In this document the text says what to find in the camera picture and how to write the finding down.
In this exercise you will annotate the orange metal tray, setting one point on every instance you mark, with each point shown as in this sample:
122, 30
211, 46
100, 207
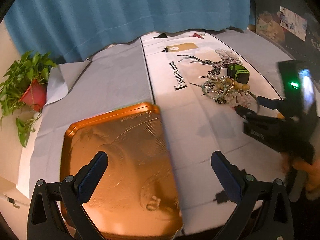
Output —
136, 197

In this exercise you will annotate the grey bed sheet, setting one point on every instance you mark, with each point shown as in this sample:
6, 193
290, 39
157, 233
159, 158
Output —
118, 77

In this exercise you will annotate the right hand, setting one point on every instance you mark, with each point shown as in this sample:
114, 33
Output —
312, 170

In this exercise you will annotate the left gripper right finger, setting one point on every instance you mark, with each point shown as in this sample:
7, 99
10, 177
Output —
241, 189

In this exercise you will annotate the green black smartwatch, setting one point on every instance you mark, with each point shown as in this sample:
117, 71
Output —
239, 73

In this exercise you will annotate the dark clear storage bag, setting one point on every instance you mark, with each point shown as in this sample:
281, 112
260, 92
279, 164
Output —
291, 25

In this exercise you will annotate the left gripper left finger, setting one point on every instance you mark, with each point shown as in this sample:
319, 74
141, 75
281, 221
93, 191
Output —
78, 189

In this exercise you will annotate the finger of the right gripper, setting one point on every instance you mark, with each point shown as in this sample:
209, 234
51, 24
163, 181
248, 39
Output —
280, 105
252, 118

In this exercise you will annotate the potted green plant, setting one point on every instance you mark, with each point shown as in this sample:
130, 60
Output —
25, 87

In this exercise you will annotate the white printed table runner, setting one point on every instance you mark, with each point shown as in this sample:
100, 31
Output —
196, 126

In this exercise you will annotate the dark metal bangle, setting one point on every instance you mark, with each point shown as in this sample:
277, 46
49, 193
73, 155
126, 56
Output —
256, 100

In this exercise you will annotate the blue curtain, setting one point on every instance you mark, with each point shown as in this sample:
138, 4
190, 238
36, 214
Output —
72, 30

